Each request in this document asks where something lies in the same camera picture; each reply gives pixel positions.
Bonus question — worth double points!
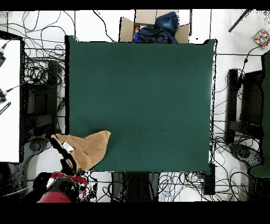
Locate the orange terry towel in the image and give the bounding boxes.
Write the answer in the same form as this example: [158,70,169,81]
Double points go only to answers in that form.
[50,130,112,171]

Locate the black equipment stand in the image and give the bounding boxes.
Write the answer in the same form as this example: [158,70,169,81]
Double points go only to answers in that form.
[21,60,65,144]
[225,68,264,145]

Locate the white table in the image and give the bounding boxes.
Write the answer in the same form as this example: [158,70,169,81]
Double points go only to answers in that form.
[0,39,22,163]

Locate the black ribbed strip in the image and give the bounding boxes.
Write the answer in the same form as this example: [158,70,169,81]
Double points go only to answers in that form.
[0,101,12,116]

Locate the dark green table cloth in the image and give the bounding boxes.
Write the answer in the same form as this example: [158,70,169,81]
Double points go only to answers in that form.
[249,50,270,178]
[64,35,218,176]

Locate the black connector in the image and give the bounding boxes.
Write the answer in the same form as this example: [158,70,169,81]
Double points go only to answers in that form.
[0,88,8,104]

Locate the black device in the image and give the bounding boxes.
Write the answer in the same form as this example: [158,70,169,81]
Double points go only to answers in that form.
[0,50,7,68]

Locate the cardboard box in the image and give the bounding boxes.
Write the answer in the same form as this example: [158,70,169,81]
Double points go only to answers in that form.
[119,9,191,44]

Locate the pink and yellow garment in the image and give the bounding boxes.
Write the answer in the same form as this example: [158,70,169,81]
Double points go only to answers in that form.
[134,24,148,34]

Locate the dark blue garment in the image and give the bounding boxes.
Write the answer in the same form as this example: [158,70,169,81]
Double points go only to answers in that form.
[133,11,180,44]

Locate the black metal bar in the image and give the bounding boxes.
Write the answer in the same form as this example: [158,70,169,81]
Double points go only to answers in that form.
[227,9,253,33]

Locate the multicoloured patterned bundle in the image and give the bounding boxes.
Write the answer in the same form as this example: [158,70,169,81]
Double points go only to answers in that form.
[253,28,270,49]

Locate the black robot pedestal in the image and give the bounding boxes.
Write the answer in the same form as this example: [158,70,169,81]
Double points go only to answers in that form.
[111,172,160,202]

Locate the blue and black cable tangle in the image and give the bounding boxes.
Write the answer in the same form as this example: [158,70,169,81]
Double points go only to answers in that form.
[158,171,213,201]

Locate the long black cable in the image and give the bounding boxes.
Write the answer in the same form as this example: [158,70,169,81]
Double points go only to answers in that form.
[92,10,115,42]

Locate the black cable with plug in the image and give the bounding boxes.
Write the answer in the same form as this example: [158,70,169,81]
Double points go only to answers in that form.
[237,41,270,85]

